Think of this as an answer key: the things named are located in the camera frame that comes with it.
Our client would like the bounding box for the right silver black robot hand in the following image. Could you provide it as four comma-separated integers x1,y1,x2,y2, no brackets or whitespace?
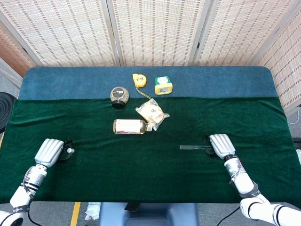
202,133,237,159

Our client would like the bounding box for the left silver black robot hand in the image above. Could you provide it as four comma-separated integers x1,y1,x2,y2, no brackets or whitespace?
34,138,76,168

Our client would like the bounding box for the clear glass test tube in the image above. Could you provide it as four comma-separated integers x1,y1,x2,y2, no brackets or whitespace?
179,145,212,151

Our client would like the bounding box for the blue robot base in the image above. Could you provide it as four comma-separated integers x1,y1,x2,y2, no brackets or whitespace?
98,202,199,226

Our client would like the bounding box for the black round ribbed object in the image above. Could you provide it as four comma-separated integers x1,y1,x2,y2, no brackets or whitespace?
0,92,15,132

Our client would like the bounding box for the blue table cover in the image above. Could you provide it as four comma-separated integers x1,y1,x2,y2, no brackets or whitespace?
18,66,279,101

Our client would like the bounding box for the crumpled white cloth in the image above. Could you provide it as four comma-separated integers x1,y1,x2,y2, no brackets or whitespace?
84,202,101,221

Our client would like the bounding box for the clear bag of bread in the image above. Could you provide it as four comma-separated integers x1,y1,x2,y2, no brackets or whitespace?
135,98,170,131

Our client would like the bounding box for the yellow box with green lid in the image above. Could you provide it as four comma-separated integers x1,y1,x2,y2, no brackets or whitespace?
154,75,174,96

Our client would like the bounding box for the labelled bottle of yellow liquid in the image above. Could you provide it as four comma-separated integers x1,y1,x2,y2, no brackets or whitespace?
112,119,153,135

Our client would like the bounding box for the green velvet cloth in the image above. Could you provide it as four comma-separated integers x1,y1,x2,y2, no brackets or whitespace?
0,97,301,203

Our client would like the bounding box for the round jar with black lid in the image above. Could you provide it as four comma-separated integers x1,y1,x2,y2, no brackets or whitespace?
110,86,130,109

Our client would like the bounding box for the flat black plate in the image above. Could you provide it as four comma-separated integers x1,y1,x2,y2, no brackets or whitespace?
124,202,141,212

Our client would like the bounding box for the yellow tape measure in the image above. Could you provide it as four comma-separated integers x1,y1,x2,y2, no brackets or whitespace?
132,73,153,100

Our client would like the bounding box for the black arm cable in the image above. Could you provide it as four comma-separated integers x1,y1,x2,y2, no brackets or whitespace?
27,209,42,226
217,207,241,226

